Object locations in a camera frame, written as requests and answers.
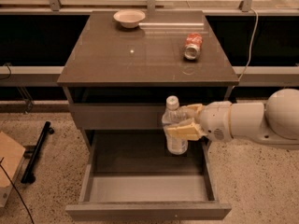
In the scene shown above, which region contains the white cable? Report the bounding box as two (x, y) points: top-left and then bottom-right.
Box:
(237, 8), (260, 81)

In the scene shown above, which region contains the black cable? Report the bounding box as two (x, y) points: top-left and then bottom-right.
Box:
(0, 156), (37, 224)

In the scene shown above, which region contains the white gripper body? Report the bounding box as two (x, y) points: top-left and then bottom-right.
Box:
(199, 101), (232, 142)

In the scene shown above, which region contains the black bar with wheels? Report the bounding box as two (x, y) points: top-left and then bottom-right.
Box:
(21, 121), (54, 184)

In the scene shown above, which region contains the red soda can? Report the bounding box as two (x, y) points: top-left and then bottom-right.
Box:
(184, 33), (203, 60)

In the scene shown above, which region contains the wooden box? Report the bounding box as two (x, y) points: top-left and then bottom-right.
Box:
(0, 132), (25, 208)

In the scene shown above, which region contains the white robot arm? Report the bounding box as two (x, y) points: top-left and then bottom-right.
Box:
(162, 89), (299, 149)

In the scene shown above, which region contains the clear plastic water bottle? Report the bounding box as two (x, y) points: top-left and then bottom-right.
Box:
(162, 95), (188, 155)

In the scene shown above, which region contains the white bowl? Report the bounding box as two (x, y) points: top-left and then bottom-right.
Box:
(113, 9), (146, 29)

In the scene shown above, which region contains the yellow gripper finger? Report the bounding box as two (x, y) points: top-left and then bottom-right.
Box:
(165, 119), (204, 141)
(187, 104), (205, 113)

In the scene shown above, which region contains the grey top drawer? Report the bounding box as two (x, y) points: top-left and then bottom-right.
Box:
(69, 104), (165, 130)

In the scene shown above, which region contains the open grey middle drawer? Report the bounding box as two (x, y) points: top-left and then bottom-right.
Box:
(66, 131), (231, 221)

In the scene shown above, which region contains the metal railing frame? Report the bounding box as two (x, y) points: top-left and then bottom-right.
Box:
(0, 0), (299, 106)

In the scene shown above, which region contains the grey drawer cabinet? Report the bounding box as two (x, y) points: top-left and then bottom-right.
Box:
(58, 10), (238, 145)

